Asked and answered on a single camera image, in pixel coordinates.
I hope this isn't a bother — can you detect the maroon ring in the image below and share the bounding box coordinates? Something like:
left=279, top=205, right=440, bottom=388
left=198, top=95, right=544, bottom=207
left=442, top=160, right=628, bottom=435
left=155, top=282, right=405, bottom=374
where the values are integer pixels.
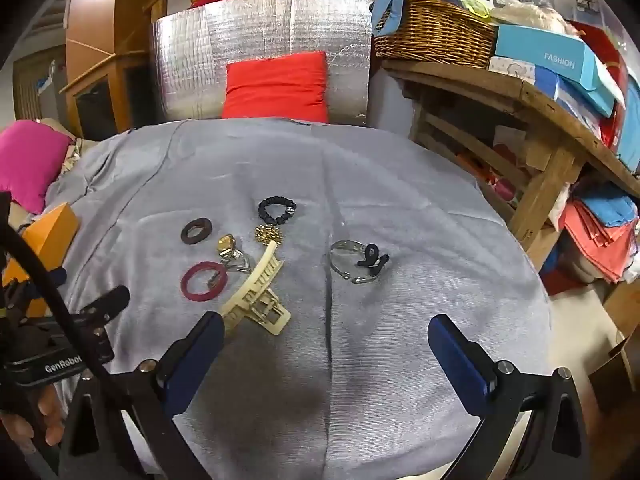
left=180, top=261, right=227, bottom=304

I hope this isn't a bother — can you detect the wicker basket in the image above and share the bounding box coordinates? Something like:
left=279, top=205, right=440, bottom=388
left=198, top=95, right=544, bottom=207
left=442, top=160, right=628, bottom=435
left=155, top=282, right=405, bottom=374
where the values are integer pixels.
left=372, top=0, right=496, bottom=70

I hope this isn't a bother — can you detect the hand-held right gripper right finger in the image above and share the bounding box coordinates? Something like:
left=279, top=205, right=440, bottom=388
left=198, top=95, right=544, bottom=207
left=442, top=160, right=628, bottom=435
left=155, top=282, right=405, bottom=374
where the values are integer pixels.
left=427, top=314, right=593, bottom=480

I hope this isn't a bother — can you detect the wooden cabinet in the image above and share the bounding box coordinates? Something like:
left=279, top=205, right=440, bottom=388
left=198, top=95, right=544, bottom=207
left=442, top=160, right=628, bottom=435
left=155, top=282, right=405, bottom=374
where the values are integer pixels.
left=59, top=0, right=156, bottom=141

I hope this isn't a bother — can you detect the black knotted hair tie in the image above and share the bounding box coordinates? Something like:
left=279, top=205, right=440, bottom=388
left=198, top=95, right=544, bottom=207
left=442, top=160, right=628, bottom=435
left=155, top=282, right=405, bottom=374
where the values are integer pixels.
left=356, top=244, right=391, bottom=278

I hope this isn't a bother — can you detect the cream hair claw clip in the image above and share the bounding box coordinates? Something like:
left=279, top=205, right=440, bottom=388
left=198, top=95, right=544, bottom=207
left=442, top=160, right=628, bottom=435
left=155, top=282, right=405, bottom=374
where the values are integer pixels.
left=218, top=240, right=292, bottom=336

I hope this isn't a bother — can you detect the white patterned box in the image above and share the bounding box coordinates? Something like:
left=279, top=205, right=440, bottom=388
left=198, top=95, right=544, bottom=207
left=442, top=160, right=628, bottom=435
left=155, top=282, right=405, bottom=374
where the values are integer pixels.
left=487, top=56, right=561, bottom=101

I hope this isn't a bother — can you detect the black beaded bracelet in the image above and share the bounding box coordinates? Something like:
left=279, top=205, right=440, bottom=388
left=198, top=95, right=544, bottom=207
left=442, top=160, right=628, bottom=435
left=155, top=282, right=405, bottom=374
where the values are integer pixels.
left=257, top=196, right=297, bottom=226

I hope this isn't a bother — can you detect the black cable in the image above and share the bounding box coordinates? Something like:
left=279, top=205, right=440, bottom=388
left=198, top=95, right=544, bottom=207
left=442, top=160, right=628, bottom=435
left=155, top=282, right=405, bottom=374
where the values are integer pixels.
left=0, top=224, right=110, bottom=383

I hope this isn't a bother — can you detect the pink pillow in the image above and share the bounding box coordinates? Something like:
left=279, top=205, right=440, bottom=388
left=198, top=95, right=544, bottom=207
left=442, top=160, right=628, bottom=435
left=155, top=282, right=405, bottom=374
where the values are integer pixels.
left=0, top=120, right=73, bottom=215

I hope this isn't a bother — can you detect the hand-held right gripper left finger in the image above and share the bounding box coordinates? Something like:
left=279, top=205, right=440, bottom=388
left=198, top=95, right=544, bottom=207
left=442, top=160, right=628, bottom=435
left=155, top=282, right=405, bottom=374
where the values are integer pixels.
left=59, top=311, right=226, bottom=480

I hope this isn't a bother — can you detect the red bag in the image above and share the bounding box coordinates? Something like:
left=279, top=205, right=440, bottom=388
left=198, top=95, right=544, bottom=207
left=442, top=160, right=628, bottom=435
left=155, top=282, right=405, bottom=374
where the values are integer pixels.
left=570, top=20, right=630, bottom=148

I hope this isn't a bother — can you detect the stack of folded cloths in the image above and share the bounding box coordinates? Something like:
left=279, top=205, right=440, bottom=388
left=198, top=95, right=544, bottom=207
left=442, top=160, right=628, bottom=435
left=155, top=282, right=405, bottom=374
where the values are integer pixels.
left=557, top=192, right=640, bottom=283

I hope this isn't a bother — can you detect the red pillow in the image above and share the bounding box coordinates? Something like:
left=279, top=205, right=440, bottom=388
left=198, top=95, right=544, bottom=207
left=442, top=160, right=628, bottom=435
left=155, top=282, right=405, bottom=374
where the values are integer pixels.
left=221, top=51, right=331, bottom=123

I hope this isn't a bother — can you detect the light blue box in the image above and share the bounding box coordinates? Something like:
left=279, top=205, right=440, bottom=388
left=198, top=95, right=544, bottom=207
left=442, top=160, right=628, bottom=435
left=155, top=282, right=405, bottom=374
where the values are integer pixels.
left=492, top=24, right=626, bottom=118

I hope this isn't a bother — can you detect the silver bangle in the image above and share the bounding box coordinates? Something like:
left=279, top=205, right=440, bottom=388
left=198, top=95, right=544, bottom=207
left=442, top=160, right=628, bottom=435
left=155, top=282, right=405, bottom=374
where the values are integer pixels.
left=329, top=240, right=383, bottom=285

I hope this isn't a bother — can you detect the silver insulation mat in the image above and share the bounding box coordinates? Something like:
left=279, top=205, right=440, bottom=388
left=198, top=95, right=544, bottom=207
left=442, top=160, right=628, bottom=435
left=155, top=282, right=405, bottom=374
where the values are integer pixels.
left=152, top=0, right=373, bottom=126

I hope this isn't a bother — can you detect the grey blanket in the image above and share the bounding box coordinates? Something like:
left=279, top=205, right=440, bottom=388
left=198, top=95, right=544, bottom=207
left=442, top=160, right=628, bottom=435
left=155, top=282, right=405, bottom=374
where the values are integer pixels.
left=45, top=117, right=551, bottom=480

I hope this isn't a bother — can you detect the dark brown ring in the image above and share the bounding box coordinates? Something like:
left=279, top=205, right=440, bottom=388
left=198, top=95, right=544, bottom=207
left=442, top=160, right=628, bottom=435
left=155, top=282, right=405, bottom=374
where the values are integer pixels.
left=181, top=217, right=213, bottom=246

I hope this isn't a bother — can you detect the wooden table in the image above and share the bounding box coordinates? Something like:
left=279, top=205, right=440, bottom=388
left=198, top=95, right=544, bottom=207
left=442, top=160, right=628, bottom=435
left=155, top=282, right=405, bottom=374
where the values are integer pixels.
left=382, top=57, right=640, bottom=267

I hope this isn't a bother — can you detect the clear plastic bag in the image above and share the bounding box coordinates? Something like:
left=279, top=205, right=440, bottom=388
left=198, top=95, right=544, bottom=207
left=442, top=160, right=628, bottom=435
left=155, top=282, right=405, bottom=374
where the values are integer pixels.
left=492, top=0, right=583, bottom=36

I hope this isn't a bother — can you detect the cardboard box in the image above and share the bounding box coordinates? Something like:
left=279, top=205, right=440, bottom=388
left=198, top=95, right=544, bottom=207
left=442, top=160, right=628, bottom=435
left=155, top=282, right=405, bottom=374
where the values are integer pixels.
left=587, top=280, right=640, bottom=416

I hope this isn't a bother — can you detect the person's left hand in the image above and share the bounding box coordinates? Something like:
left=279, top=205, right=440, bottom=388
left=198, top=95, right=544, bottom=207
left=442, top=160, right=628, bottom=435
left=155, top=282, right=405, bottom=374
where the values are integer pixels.
left=0, top=387, right=67, bottom=457

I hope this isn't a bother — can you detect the orange box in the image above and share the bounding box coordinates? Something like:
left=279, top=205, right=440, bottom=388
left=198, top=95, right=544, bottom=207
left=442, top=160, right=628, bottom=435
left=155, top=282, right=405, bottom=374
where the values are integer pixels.
left=0, top=202, right=81, bottom=318

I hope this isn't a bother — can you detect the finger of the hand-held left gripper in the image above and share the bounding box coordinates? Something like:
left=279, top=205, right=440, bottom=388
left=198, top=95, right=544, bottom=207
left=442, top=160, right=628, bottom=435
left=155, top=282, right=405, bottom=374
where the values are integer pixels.
left=86, top=329, right=116, bottom=365
left=75, top=285, right=131, bottom=333

